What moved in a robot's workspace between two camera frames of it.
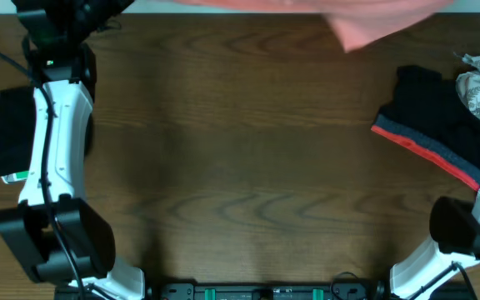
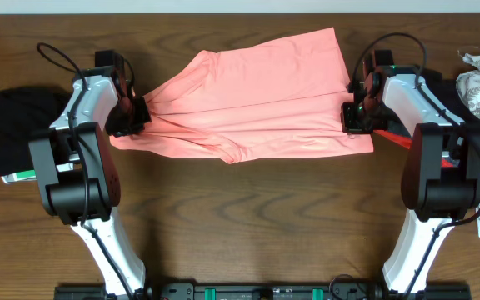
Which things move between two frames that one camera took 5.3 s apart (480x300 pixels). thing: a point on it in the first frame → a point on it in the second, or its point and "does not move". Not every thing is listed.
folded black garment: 13,132 does not move
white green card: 16,177 does not move
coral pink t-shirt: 355,22 → 250,99
